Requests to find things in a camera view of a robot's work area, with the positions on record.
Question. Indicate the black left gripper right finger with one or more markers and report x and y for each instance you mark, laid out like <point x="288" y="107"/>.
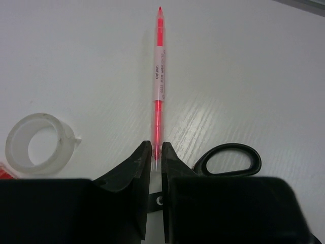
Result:
<point x="230" y="207"/>

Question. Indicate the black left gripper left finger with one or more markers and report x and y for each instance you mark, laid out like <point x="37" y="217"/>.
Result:
<point x="110" y="209"/>

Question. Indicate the clear tape roll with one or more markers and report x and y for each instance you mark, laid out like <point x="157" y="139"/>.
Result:
<point x="40" y="144"/>

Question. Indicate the large black handled scissors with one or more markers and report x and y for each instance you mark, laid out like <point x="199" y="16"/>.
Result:
<point x="230" y="159"/>

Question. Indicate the pink highlighter pen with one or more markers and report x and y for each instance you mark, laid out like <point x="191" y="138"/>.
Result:
<point x="158" y="90"/>

